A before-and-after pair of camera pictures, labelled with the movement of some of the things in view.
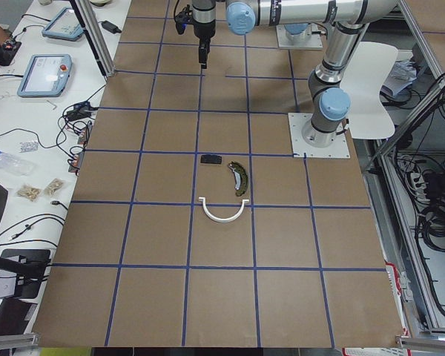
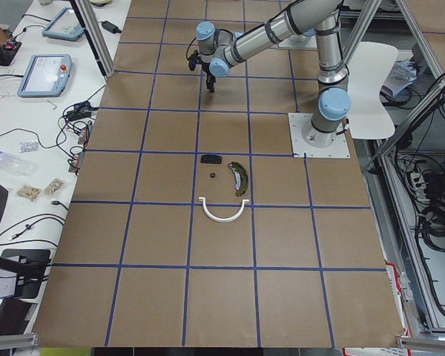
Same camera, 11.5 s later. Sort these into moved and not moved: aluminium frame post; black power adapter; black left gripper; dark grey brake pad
Moved: black left gripper
Not moved: black power adapter; dark grey brake pad; aluminium frame post
